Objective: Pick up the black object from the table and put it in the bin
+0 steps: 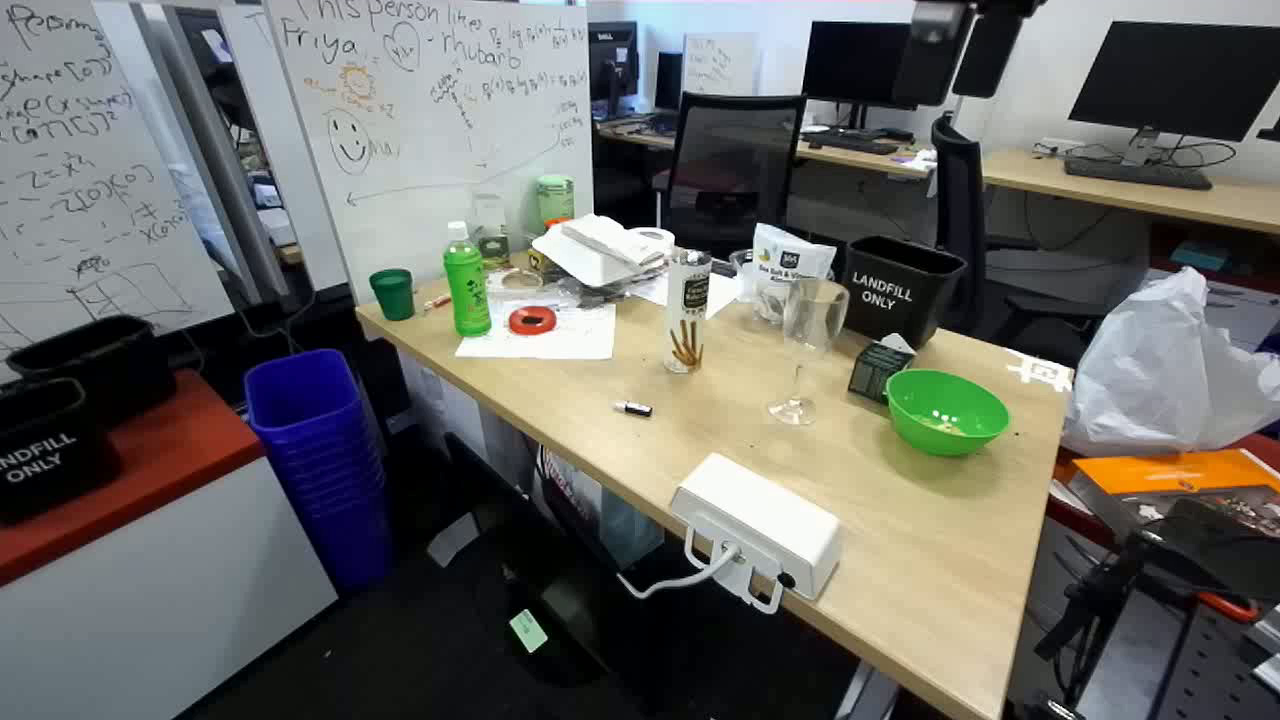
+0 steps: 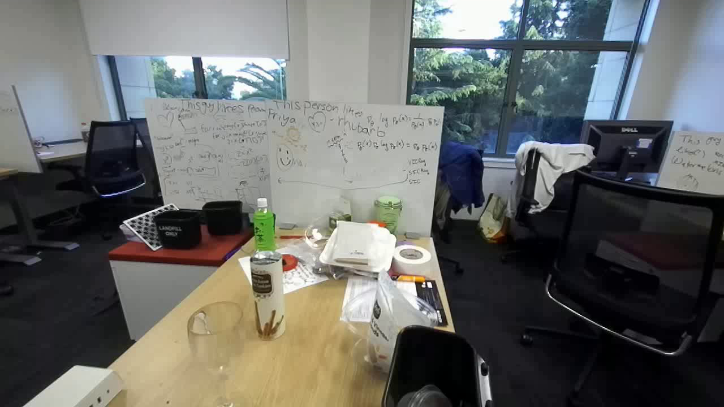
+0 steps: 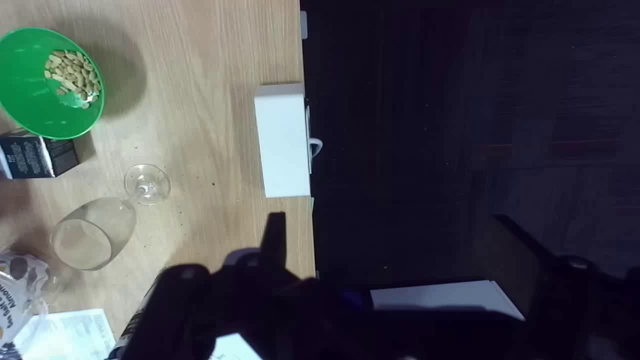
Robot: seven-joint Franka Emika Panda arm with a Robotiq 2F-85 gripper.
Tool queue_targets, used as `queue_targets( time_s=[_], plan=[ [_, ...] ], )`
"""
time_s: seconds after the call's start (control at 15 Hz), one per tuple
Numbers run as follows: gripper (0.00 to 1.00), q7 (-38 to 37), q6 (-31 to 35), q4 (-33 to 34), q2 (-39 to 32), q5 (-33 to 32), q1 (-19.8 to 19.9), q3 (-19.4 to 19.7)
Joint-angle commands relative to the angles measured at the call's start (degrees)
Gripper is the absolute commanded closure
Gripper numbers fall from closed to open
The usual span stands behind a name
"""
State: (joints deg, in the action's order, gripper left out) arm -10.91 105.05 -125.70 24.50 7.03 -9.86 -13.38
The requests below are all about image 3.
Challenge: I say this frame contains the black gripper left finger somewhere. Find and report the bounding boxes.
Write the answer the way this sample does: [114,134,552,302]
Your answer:
[112,262,221,360]

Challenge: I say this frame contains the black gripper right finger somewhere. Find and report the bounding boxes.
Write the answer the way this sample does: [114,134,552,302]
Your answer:
[531,252,640,360]

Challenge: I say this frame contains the flat white paper sheet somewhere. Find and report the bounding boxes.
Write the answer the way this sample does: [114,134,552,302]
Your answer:
[209,331,264,360]

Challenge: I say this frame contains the white tray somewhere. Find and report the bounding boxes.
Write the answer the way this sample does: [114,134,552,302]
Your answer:
[11,306,118,360]

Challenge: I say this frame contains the clear wine glass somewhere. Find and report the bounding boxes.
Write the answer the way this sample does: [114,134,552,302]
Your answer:
[50,162,173,272]

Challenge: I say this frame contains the grey paper sheet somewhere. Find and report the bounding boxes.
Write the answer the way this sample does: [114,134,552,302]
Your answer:
[367,277,525,323]

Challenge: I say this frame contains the printed white paper bag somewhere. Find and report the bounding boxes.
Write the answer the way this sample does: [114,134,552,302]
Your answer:
[0,250,54,360]

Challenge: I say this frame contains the white power box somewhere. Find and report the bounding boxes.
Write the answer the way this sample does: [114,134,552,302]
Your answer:
[252,79,313,199]

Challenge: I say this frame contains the small black carton box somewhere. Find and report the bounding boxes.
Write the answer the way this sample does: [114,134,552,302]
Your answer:
[0,127,95,181]

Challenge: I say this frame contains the nuts in bowl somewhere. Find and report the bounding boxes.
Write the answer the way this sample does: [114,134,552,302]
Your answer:
[41,48,101,108]

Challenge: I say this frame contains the green plastic bowl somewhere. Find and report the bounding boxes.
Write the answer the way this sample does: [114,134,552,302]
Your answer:
[0,26,108,141]

